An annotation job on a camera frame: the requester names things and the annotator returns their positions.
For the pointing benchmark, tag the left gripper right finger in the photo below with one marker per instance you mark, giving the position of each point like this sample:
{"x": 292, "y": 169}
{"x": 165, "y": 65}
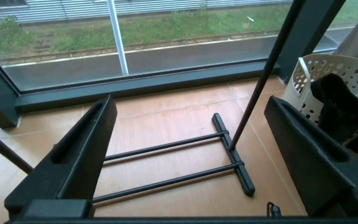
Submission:
{"x": 322, "y": 180}

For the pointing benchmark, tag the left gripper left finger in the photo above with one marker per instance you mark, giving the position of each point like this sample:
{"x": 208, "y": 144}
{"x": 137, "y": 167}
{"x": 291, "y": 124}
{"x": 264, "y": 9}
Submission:
{"x": 73, "y": 174}

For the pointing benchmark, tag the heap of clothes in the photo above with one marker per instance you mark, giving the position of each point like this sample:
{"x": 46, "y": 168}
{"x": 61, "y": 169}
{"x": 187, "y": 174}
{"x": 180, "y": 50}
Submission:
{"x": 337, "y": 109}

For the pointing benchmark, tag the black clothes rack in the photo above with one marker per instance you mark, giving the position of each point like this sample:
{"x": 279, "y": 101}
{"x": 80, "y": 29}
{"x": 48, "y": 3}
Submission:
{"x": 232, "y": 146}

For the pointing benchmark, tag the white laundry basket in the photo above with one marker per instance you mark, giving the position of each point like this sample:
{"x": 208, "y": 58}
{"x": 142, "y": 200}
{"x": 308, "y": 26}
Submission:
{"x": 346, "y": 67}

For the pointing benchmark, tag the window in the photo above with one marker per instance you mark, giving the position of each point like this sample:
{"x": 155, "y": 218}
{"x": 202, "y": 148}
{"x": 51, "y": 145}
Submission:
{"x": 166, "y": 62}

